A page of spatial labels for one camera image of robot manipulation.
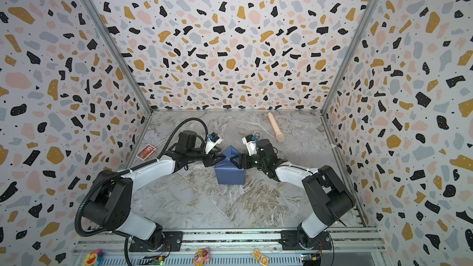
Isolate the black corrugated cable hose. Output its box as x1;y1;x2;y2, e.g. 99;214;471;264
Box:
74;117;209;266

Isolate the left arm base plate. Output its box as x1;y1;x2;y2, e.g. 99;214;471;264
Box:
129;231;184;254

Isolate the orange square sticker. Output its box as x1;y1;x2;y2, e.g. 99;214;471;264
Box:
252;249;269;266

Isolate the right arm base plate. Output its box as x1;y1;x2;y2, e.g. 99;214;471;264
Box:
278;229;332;251

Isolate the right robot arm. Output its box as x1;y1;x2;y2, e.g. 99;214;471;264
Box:
229;139;355;249

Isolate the aluminium mounting rail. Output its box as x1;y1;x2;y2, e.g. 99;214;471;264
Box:
69;227;390;266

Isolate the pink yellow sticker toy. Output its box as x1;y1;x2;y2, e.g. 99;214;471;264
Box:
193;248;210;266

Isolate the red playing card deck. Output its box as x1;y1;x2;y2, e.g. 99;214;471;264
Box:
136;144;156;161

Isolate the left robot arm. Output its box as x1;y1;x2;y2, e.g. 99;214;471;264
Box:
75;131;225;251

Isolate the blue wrapping paper sheet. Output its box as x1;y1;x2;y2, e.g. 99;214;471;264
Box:
214;146;245;185

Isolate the colourful round sticker toy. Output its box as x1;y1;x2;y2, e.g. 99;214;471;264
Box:
83;249;103;266

